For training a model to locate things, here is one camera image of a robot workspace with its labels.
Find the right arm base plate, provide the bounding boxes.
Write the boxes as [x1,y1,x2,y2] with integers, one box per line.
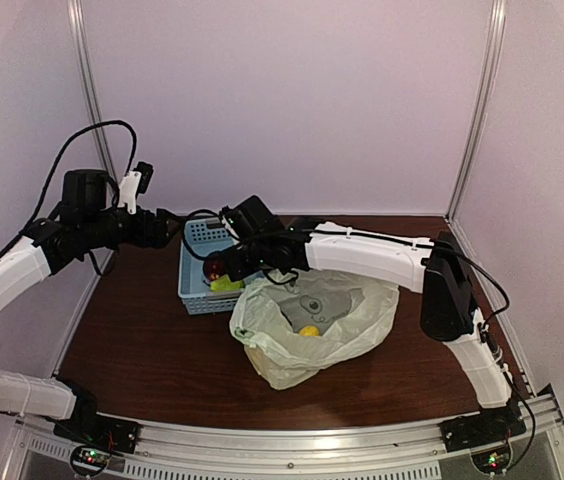
[439,412,526,452]

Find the light green fruit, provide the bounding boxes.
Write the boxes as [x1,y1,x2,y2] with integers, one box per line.
[210,275,244,293]

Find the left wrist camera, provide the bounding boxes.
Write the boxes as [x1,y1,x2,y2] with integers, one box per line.
[116,161,154,215]

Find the front aluminium rail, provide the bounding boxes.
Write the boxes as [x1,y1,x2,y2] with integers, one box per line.
[0,393,564,479]

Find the right circuit board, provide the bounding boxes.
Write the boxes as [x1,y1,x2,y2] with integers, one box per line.
[471,446,512,476]

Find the left circuit board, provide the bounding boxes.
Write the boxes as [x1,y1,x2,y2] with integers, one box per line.
[69,445,112,476]

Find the right aluminium frame post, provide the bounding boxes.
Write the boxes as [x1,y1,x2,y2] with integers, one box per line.
[445,0,508,224]

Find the light blue perforated basket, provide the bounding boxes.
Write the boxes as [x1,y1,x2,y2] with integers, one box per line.
[178,218,242,316]

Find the left aluminium frame post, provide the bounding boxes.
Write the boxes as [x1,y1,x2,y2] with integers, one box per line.
[65,0,131,224]

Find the light green plastic bag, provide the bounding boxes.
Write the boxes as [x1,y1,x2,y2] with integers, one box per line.
[229,271,399,390]

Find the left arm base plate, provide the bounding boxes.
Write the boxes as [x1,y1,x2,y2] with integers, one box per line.
[52,416,140,455]

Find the yellow fruit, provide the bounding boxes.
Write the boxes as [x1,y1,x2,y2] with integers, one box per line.
[298,325,321,337]

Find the dark red fruit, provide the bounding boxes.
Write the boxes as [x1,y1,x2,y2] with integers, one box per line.
[202,257,226,284]

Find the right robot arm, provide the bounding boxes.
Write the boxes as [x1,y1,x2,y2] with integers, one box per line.
[219,195,522,442]

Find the aluminium frame post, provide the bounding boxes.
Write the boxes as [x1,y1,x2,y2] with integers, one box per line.
[65,0,131,224]
[445,0,508,224]

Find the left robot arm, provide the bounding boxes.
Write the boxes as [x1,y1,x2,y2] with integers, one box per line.
[0,162,178,444]

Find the circuit board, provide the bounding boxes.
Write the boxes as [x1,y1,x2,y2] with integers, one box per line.
[69,445,112,476]
[471,446,512,476]

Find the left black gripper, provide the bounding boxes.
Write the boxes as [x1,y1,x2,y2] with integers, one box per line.
[81,205,184,249]

